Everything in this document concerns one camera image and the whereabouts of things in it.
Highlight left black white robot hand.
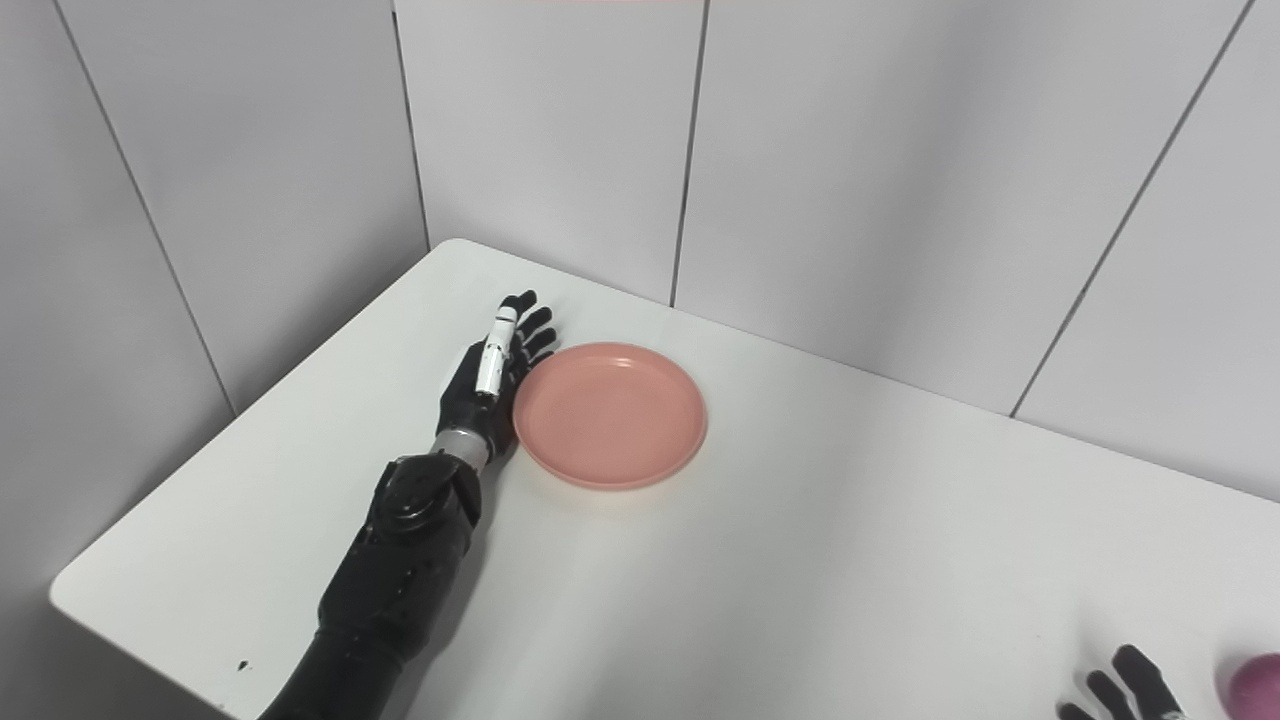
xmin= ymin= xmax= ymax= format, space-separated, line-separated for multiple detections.
xmin=436 ymin=290 xmax=558 ymax=463

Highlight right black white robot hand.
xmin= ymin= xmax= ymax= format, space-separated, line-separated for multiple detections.
xmin=1058 ymin=645 xmax=1186 ymax=720

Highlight purple red onion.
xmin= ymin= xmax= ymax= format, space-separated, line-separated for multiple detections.
xmin=1225 ymin=654 xmax=1280 ymax=720

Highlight pink round plate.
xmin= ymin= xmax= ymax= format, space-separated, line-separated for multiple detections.
xmin=512 ymin=342 xmax=709 ymax=491

